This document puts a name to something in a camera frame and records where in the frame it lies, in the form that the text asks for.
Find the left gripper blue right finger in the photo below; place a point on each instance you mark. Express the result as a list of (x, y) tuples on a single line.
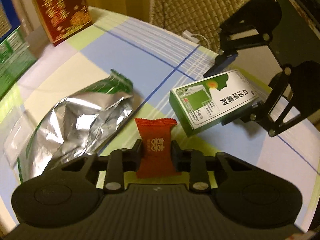
[(193, 162)]

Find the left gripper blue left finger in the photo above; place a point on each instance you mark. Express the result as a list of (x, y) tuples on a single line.
[(118, 162)]

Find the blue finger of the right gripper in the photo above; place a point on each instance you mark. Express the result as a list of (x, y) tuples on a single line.
[(250, 112), (223, 59)]

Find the red candy packet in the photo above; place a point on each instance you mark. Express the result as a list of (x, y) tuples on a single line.
[(156, 136)]

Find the green spray medicine box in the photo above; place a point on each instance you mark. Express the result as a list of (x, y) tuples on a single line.
[(217, 99)]

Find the silver foil tea bag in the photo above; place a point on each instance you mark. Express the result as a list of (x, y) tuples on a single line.
[(78, 124)]

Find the clear plastic lid tray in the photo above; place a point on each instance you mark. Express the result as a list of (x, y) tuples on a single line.
[(16, 130)]

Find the quilted brown chair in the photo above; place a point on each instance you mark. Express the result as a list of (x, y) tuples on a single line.
[(201, 17)]

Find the plaid tablecloth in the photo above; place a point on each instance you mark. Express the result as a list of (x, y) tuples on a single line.
[(157, 61)]

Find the green shrink-wrapped drink pack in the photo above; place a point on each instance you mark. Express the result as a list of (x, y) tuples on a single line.
[(16, 59)]

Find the red gift box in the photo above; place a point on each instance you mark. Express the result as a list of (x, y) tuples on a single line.
[(62, 19)]

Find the blue milk carton box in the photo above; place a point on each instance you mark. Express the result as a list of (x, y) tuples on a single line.
[(9, 19)]

